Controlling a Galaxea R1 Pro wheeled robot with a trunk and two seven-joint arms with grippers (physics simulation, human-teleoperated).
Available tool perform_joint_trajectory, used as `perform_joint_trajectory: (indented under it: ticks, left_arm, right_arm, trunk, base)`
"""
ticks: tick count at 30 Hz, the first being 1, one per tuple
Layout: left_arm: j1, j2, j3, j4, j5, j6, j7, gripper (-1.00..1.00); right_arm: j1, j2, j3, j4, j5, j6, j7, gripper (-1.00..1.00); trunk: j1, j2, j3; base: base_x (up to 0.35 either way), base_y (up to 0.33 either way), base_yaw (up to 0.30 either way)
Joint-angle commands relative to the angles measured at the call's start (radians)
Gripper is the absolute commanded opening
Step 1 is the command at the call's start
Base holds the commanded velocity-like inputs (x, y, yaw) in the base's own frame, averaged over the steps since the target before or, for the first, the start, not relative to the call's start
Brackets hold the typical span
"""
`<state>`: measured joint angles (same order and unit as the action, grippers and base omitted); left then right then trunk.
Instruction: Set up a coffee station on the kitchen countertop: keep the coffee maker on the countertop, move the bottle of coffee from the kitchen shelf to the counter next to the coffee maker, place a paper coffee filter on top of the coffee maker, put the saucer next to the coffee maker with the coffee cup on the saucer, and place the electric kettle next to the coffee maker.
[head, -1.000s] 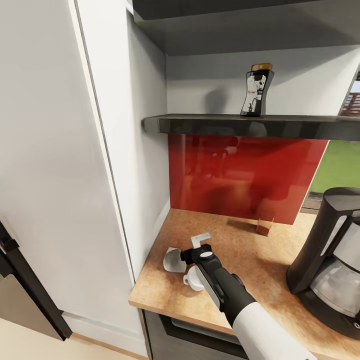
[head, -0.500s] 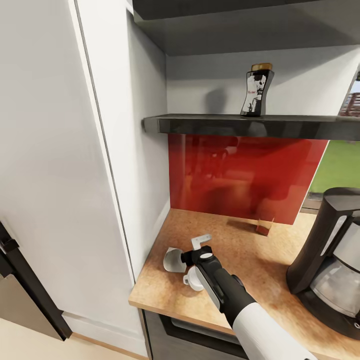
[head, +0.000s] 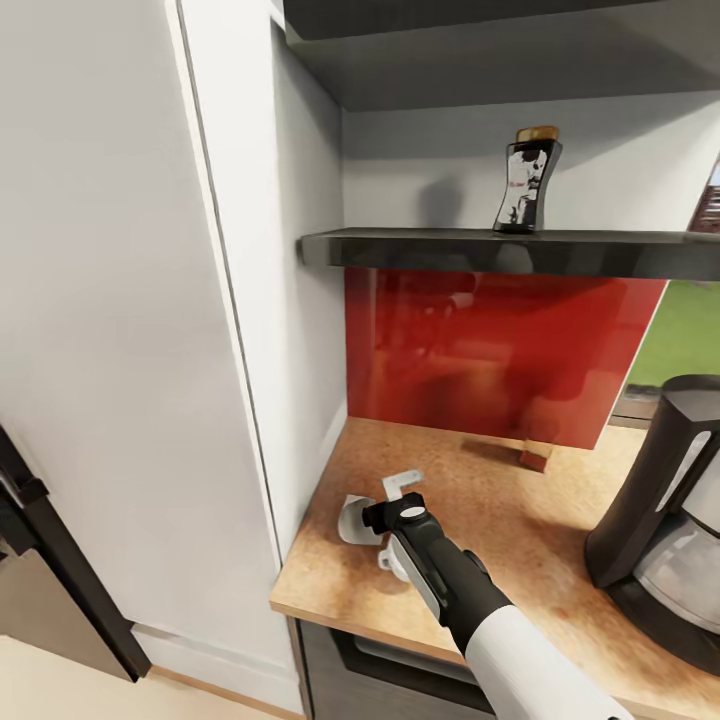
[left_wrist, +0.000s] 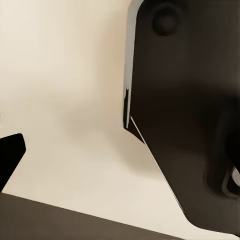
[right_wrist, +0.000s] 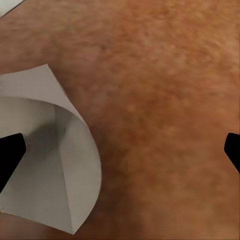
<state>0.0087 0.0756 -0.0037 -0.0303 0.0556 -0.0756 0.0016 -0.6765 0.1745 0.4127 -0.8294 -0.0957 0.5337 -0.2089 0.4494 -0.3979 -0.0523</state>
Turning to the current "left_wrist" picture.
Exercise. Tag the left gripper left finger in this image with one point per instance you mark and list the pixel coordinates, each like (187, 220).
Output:
(12, 149)

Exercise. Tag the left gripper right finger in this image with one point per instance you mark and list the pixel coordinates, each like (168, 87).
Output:
(232, 149)

